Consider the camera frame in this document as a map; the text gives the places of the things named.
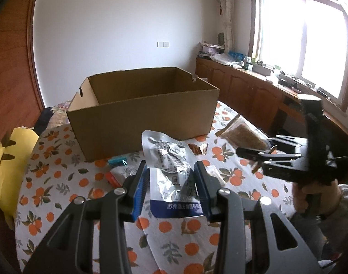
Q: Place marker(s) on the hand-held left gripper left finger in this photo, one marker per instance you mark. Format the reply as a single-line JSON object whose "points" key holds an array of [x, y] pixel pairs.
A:
{"points": [[139, 188]]}

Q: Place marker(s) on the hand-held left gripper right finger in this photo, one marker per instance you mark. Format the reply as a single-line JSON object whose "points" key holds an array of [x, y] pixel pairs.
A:
{"points": [[202, 188]]}

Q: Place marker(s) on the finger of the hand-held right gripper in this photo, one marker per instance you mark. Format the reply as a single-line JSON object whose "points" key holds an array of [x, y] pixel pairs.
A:
{"points": [[285, 141], [276, 162]]}

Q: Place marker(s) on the silver blue band snack packet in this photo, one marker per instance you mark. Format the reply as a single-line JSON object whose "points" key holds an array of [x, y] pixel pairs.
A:
{"points": [[168, 182]]}

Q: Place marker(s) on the clear brown snack packet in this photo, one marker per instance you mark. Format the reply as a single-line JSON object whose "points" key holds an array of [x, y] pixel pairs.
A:
{"points": [[242, 134]]}

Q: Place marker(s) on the cardboard box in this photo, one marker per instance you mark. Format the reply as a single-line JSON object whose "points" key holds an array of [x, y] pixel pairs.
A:
{"points": [[134, 125]]}

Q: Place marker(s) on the person's right hand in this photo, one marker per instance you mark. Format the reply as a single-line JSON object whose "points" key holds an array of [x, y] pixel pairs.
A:
{"points": [[330, 197]]}

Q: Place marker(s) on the white red label snack packet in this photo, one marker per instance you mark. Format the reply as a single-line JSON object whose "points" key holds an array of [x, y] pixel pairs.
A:
{"points": [[125, 174]]}

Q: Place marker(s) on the teal snack packet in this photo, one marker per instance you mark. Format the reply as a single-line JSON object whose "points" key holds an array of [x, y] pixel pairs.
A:
{"points": [[118, 161]]}

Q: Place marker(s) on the crumpled silver snack packet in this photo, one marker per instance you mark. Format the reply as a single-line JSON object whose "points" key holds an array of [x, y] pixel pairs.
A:
{"points": [[198, 149]]}

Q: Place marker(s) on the long wooden cabinet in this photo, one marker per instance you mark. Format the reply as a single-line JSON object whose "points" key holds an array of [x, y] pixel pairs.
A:
{"points": [[242, 91]]}

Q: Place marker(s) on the orange fruit print tablecloth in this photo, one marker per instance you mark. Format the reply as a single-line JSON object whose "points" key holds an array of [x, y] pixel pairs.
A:
{"points": [[48, 182]]}

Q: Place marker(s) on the wooden framed window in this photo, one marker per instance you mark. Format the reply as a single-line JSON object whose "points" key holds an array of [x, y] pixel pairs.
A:
{"points": [[319, 48]]}

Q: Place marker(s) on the row of blue bottles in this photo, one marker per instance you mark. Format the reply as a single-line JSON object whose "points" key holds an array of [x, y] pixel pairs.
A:
{"points": [[236, 54]]}

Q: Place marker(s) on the clear plastic bag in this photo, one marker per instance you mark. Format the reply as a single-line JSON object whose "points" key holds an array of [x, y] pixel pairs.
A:
{"points": [[225, 59]]}

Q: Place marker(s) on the dark navy cloth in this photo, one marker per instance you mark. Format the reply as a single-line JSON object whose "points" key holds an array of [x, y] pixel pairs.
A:
{"points": [[49, 120]]}

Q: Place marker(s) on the stack of boxes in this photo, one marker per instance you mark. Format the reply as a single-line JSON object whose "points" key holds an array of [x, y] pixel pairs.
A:
{"points": [[209, 50]]}

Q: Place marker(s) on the round dark table mirror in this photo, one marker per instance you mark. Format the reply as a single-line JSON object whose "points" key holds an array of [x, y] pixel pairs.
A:
{"points": [[221, 38]]}

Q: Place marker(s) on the yellow plush toy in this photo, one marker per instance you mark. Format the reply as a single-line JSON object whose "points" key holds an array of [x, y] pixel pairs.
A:
{"points": [[8, 171]]}

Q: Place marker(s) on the pale patterned curtain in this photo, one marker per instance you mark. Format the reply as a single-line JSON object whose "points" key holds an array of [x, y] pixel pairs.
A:
{"points": [[226, 14]]}

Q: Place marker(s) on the wooden slatted wardrobe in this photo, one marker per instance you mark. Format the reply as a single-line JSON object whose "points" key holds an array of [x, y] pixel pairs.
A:
{"points": [[14, 77]]}

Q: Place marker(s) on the white wall switch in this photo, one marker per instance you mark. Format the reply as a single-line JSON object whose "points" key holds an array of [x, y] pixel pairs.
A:
{"points": [[163, 44]]}

